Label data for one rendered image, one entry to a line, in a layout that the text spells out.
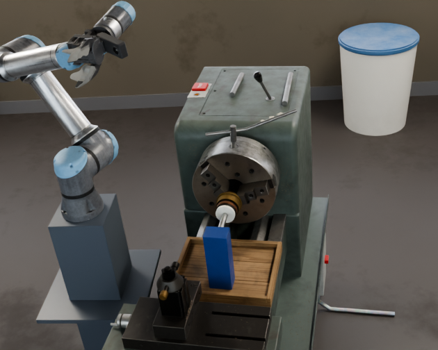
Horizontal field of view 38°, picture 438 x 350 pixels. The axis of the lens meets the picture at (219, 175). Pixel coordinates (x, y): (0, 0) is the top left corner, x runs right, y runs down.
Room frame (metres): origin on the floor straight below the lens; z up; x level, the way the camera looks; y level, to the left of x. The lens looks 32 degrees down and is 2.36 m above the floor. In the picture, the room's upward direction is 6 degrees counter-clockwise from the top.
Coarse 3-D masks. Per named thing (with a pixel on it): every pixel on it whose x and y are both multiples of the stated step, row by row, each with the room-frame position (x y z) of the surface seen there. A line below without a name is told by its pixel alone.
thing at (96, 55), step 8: (88, 32) 1.78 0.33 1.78; (96, 32) 1.78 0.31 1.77; (104, 32) 1.77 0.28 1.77; (112, 32) 1.77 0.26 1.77; (72, 40) 1.72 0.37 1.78; (80, 40) 1.71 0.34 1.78; (96, 40) 1.69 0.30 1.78; (72, 48) 1.69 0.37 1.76; (96, 48) 1.69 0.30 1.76; (88, 56) 1.68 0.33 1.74; (96, 56) 1.68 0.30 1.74; (72, 64) 1.71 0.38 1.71; (80, 64) 1.70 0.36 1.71
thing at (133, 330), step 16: (144, 304) 1.49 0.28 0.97; (208, 304) 1.45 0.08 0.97; (224, 304) 1.45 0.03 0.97; (144, 320) 1.42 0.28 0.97; (208, 320) 1.39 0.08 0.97; (224, 320) 1.38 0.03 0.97; (240, 320) 1.37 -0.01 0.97; (256, 320) 1.36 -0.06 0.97; (128, 336) 1.36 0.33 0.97; (144, 336) 1.35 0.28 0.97; (192, 336) 1.33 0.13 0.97; (208, 336) 1.32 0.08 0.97; (224, 336) 1.32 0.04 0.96; (240, 336) 1.31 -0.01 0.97; (256, 336) 1.30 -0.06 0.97
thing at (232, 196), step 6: (222, 192) 1.85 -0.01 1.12; (228, 192) 1.84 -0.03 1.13; (234, 192) 1.86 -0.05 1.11; (222, 198) 1.81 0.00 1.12; (228, 198) 1.81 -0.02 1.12; (234, 198) 1.82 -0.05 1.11; (240, 198) 1.83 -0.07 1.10; (216, 204) 1.82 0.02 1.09; (222, 204) 1.78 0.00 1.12; (228, 204) 1.78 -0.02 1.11; (234, 204) 1.80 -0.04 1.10; (240, 204) 1.82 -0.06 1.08; (234, 210) 1.77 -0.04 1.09
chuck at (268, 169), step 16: (224, 144) 1.99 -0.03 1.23; (240, 144) 1.97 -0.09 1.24; (208, 160) 1.94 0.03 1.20; (224, 160) 1.93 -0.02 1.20; (240, 160) 1.91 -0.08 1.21; (256, 160) 1.90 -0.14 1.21; (272, 160) 1.96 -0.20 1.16; (240, 176) 1.91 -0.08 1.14; (256, 176) 1.90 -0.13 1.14; (272, 176) 1.89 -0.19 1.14; (208, 192) 1.94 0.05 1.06; (272, 192) 1.88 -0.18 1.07; (208, 208) 1.95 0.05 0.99; (256, 208) 1.90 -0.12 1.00
